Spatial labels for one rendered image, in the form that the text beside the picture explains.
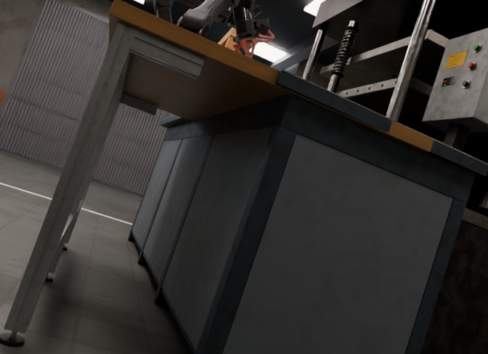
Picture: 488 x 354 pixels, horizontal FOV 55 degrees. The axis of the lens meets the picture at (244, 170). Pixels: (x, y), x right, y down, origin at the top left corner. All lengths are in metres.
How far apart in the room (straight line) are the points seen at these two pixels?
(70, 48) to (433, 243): 8.07
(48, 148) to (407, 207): 7.85
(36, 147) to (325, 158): 7.84
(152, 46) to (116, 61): 0.09
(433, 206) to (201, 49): 0.78
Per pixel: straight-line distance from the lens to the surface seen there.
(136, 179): 8.77
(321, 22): 3.40
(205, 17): 1.46
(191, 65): 1.14
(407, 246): 1.39
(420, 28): 2.38
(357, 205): 1.28
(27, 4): 9.27
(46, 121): 8.83
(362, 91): 2.68
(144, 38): 1.14
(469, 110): 2.07
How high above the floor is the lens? 0.46
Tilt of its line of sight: 4 degrees up
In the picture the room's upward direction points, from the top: 19 degrees clockwise
